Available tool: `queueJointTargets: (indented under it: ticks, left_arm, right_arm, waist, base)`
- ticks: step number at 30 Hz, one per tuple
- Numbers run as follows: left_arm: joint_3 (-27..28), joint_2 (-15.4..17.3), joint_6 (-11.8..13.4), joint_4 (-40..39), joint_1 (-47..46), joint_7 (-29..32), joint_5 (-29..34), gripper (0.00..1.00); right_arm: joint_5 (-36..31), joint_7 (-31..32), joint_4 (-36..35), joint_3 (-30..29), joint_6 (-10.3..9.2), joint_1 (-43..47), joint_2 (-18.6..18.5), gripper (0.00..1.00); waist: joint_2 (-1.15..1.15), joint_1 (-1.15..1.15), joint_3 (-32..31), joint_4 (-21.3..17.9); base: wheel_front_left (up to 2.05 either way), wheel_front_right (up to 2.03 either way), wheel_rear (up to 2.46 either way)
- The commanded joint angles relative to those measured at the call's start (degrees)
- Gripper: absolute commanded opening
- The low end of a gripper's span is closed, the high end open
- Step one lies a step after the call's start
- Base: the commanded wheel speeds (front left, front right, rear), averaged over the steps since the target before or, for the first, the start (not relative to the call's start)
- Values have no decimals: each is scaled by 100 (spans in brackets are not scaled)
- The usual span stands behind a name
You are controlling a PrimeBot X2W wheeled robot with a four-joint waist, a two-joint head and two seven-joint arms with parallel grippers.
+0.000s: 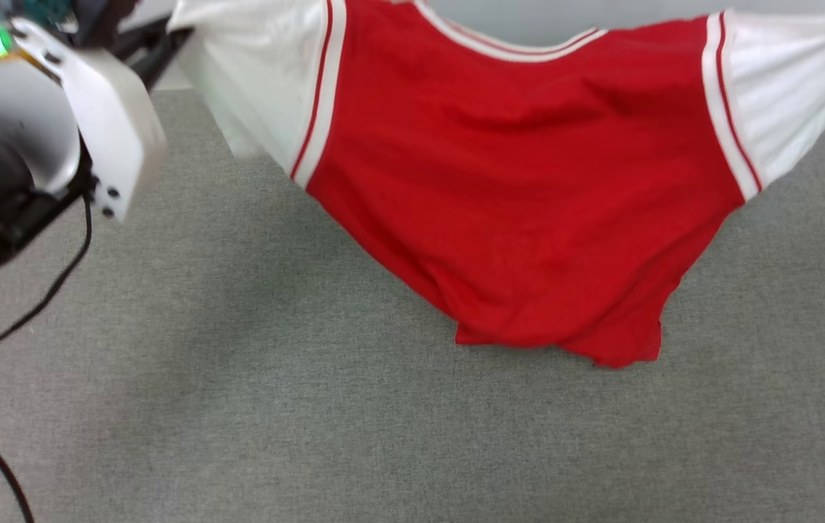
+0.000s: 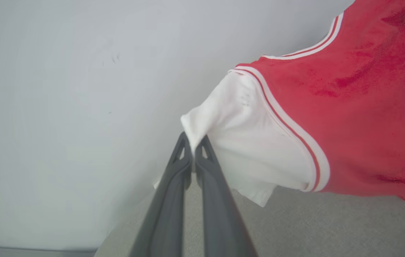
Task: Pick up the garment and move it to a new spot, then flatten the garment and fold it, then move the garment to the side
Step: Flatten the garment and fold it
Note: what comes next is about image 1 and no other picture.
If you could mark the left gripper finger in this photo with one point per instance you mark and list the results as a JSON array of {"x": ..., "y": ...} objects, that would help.
[{"x": 155, "y": 51}]

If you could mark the red and white sports shirt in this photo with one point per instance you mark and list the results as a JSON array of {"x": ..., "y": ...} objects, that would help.
[{"x": 514, "y": 181}]

